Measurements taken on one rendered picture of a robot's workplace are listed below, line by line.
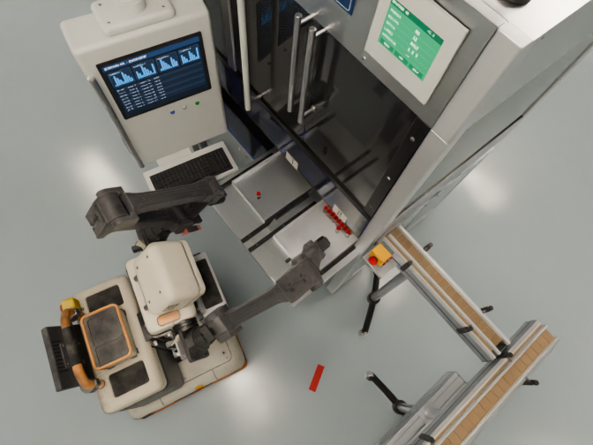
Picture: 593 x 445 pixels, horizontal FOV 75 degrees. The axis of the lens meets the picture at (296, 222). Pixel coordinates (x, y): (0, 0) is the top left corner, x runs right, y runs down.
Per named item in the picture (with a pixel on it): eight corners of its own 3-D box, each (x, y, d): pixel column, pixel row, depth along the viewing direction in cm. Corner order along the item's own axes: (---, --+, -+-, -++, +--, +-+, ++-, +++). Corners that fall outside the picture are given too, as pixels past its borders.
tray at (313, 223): (326, 197, 190) (327, 194, 186) (363, 236, 183) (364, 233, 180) (273, 237, 180) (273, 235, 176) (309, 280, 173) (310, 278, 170)
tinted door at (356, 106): (304, 141, 162) (323, 21, 107) (373, 216, 151) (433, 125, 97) (303, 142, 161) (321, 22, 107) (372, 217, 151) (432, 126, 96)
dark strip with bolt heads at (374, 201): (352, 228, 171) (417, 115, 98) (359, 236, 170) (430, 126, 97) (350, 230, 171) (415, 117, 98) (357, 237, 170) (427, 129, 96)
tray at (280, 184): (286, 149, 198) (286, 145, 195) (319, 184, 192) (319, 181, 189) (232, 184, 188) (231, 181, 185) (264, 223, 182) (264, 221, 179)
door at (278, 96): (237, 70, 173) (224, -71, 119) (303, 140, 162) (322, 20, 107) (236, 71, 173) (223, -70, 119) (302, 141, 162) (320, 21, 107)
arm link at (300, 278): (283, 270, 101) (305, 302, 101) (307, 250, 112) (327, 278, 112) (198, 321, 128) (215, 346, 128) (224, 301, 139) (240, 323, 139)
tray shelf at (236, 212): (280, 144, 201) (280, 142, 200) (371, 245, 184) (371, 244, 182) (203, 194, 187) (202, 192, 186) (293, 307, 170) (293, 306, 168)
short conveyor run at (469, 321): (373, 246, 186) (382, 235, 171) (395, 229, 190) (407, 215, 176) (479, 364, 169) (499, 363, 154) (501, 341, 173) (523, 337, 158)
